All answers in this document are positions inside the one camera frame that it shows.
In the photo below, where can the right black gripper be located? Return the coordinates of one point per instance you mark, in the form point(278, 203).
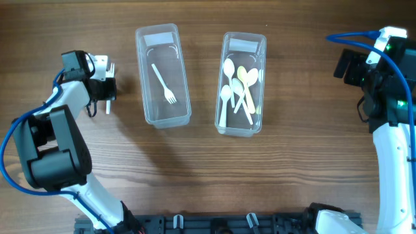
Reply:
point(357, 61)

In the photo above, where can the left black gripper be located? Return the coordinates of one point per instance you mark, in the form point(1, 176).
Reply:
point(112, 92)

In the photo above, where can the white plastic knife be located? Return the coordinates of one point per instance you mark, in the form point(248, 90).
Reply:
point(109, 105)

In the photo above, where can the white plastic fork crossing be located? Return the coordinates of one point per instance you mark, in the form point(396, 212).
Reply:
point(168, 94)

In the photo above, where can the white plastic spoon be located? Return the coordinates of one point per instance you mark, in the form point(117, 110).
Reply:
point(229, 70)
point(225, 96)
point(239, 90)
point(248, 83)

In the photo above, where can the yellow plastic spoon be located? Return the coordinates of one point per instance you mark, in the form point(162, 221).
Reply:
point(245, 87)

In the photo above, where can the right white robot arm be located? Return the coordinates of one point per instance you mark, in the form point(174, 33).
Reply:
point(389, 106)

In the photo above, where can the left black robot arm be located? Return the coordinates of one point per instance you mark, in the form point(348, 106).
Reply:
point(54, 157)

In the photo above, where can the left clear plastic container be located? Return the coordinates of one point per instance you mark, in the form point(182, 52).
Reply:
point(161, 45)

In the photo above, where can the clear plastic container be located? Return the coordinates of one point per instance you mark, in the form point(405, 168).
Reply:
point(248, 53)
point(161, 45)

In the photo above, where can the right clear plastic container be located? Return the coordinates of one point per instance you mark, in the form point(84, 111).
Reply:
point(248, 53)

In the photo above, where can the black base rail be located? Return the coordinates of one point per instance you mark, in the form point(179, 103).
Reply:
point(277, 223)

